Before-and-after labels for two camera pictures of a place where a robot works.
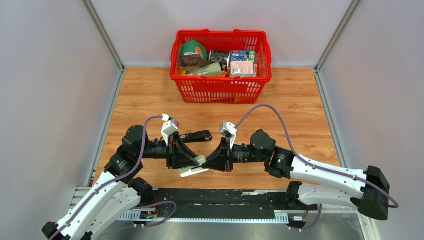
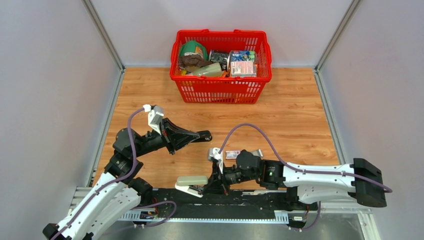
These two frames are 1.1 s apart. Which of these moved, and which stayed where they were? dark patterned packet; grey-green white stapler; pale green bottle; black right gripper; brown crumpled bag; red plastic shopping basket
Moved: black right gripper; grey-green white stapler
Stayed: dark patterned packet; pale green bottle; brown crumpled bag; red plastic shopping basket
